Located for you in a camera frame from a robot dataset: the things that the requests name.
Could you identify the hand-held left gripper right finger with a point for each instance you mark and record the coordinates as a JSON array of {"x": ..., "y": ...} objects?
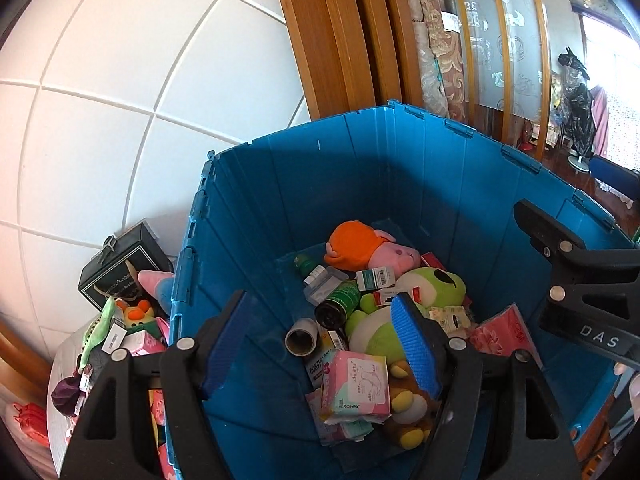
[{"x": 415, "y": 345}]

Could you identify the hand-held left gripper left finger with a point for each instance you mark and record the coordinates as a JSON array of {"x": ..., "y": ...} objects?
[{"x": 225, "y": 350}]

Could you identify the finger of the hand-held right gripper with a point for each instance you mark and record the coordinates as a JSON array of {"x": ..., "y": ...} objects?
[{"x": 550, "y": 232}]

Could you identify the blue plastic crate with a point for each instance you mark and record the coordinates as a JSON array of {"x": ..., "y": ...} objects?
[{"x": 300, "y": 185}]

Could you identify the person's right hand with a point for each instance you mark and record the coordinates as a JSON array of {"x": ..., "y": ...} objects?
[{"x": 631, "y": 390}]

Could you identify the green frog plush toy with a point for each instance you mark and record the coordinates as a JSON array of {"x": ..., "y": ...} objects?
[{"x": 380, "y": 332}]

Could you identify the crinkled clear snack packet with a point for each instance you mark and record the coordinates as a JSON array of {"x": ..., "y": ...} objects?
[{"x": 452, "y": 320}]

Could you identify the white red small box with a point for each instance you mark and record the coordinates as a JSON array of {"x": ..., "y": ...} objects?
[{"x": 386, "y": 297}]

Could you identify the brown yellow plush toy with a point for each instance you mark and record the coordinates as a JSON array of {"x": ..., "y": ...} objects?
[{"x": 407, "y": 410}]

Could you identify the pink sanitary pad pack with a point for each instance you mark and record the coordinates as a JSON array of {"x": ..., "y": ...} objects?
[{"x": 357, "y": 385}]

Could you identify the cardboard tube roll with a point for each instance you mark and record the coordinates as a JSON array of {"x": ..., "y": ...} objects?
[{"x": 301, "y": 337}]

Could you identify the white teal medicine box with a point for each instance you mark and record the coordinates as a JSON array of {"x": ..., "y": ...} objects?
[{"x": 372, "y": 277}]

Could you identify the pink white carton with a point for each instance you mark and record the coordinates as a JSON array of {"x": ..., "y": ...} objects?
[{"x": 145, "y": 344}]

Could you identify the red pink patterned tissue pack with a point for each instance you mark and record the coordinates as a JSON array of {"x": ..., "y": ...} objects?
[{"x": 500, "y": 335}]

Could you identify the blue chair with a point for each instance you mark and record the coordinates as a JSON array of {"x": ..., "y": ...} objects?
[{"x": 612, "y": 172}]

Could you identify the green labelled bottle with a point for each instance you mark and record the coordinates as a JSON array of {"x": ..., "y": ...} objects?
[{"x": 337, "y": 302}]

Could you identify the yellow orange plush toy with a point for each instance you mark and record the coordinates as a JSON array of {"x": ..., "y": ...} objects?
[{"x": 135, "y": 312}]

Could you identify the teal pad pack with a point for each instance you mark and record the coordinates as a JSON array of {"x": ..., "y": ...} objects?
[{"x": 357, "y": 432}]

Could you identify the clear plastic case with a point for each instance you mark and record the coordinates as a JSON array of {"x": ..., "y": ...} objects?
[{"x": 325, "y": 285}]

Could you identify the small green bottle white cap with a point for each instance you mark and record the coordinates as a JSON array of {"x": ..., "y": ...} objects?
[{"x": 307, "y": 265}]

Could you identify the orange pink plush toy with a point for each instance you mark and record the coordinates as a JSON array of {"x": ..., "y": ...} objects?
[{"x": 350, "y": 242}]

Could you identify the pink hanging cloth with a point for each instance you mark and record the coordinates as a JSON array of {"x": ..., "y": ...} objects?
[{"x": 600, "y": 120}]

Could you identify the black garment on stand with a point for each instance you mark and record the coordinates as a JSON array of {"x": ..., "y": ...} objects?
[{"x": 577, "y": 110}]

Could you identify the light green plush toy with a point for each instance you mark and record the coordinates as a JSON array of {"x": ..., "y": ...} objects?
[{"x": 100, "y": 330}]

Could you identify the black gift box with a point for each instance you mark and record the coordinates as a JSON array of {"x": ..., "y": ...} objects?
[{"x": 122, "y": 260}]

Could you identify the dark purple pouch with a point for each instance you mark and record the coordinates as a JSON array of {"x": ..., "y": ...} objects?
[{"x": 67, "y": 395}]

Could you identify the red patterned rolled carpet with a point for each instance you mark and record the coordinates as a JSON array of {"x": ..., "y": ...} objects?
[{"x": 450, "y": 60}]

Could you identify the frosted glass wooden partition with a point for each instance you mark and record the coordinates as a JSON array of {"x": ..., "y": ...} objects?
[{"x": 500, "y": 35}]

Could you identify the wooden furniture edge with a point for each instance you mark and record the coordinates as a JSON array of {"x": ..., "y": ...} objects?
[{"x": 20, "y": 360}]

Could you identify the red plastic item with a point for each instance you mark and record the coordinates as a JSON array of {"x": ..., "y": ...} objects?
[{"x": 32, "y": 425}]

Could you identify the beige rolled carpet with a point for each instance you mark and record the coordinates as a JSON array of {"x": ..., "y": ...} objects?
[{"x": 427, "y": 60}]

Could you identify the wooden door frame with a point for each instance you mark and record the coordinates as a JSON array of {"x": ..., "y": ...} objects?
[{"x": 340, "y": 35}]

